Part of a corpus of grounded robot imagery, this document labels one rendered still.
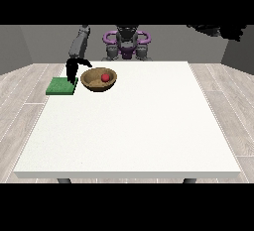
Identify grey robot trunk purple rings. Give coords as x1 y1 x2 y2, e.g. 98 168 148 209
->
101 25 154 61

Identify small red ball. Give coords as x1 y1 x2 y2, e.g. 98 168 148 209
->
100 72 111 83

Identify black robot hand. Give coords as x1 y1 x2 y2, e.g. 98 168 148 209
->
65 57 93 86
186 25 248 43

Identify brown wooden bowl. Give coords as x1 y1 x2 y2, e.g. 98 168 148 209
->
79 66 118 93

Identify green square pad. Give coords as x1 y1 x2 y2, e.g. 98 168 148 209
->
45 76 79 96

